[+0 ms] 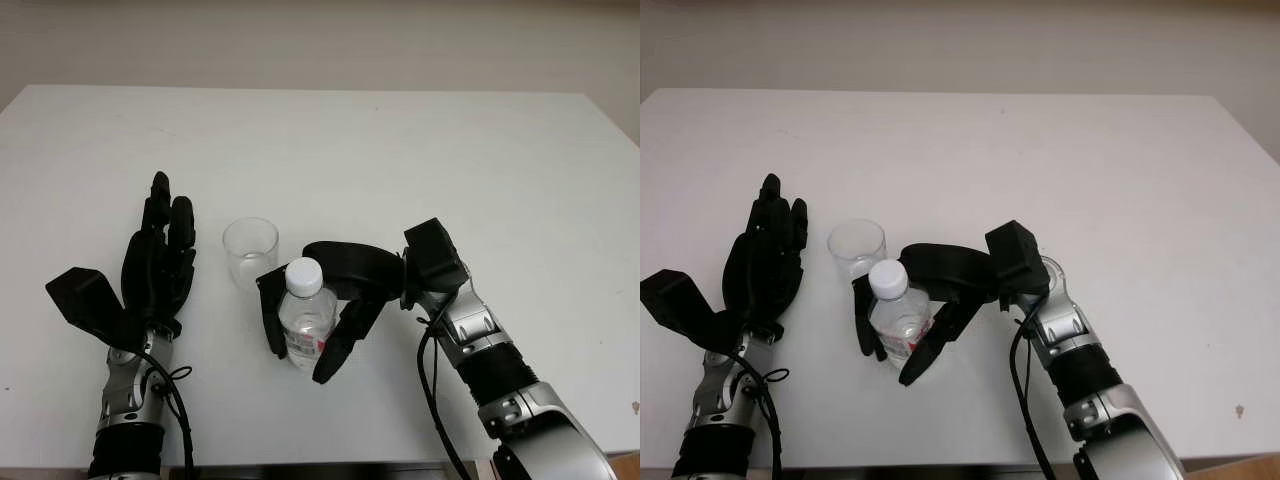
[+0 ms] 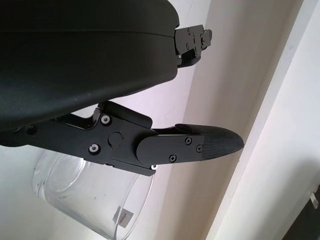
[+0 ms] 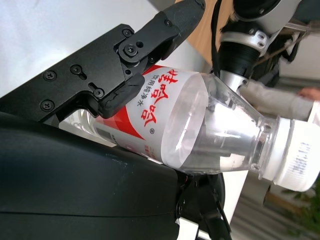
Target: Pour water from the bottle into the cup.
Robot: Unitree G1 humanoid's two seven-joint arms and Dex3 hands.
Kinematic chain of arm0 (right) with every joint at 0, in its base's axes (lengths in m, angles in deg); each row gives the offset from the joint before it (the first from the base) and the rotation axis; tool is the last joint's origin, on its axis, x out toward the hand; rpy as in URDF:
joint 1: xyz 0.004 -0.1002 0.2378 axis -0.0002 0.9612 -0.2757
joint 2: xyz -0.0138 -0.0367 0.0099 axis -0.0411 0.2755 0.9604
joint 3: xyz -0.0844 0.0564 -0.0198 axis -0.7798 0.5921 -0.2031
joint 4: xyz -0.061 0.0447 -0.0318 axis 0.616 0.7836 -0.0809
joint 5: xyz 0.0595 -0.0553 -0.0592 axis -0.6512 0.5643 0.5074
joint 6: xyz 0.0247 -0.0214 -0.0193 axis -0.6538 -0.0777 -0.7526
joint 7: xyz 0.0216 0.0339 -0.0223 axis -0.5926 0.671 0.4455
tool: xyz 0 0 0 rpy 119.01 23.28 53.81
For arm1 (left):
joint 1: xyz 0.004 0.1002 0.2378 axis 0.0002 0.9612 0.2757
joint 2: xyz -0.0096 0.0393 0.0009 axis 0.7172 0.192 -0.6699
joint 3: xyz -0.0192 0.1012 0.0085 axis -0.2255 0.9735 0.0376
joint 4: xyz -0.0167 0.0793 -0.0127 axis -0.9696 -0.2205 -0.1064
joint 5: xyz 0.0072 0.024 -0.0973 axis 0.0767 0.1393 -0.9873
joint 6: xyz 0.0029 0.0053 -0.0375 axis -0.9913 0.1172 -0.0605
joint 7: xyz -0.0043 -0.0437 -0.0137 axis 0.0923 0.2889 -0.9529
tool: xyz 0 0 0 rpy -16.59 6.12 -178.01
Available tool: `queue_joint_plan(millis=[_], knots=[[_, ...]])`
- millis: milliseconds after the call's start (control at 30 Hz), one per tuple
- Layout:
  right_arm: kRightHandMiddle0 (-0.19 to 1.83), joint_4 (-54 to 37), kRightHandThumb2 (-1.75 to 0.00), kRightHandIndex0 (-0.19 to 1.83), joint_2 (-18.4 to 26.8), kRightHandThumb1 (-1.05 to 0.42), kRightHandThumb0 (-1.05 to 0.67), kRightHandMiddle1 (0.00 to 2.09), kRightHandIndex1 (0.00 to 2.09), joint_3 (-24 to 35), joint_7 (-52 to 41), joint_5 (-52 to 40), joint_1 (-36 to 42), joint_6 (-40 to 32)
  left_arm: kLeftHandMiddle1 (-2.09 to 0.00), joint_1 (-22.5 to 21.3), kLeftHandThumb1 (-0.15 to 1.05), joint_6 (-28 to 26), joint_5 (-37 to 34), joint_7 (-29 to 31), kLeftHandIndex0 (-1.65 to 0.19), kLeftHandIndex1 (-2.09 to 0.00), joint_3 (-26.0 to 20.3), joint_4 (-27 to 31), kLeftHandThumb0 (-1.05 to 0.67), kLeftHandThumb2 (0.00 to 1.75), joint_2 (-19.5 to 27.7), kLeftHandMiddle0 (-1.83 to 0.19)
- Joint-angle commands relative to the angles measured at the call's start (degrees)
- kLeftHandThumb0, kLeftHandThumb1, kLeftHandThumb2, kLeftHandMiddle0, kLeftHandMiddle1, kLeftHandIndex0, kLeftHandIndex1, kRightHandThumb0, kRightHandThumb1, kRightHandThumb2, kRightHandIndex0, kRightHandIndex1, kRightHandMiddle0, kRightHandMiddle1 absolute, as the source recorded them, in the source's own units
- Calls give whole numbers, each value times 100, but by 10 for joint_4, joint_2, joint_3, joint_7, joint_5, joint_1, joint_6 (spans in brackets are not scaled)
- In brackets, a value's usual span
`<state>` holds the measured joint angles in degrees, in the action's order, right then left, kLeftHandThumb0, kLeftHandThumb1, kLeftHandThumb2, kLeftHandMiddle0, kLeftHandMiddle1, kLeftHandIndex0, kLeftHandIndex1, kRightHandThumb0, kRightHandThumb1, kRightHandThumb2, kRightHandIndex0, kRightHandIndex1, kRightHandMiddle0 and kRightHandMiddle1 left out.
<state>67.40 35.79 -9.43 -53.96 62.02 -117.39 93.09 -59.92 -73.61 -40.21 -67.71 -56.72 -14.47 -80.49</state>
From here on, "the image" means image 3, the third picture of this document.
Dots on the person hand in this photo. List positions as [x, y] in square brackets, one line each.
[310, 93]

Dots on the clear red-labelled water bottle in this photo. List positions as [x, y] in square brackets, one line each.
[175, 120]

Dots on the green potted plant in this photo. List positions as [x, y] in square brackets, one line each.
[305, 205]

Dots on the beige-sleeved person forearm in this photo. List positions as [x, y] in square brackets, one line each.
[275, 102]

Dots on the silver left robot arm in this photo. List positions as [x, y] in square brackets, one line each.
[250, 25]

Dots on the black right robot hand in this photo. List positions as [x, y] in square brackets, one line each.
[75, 187]

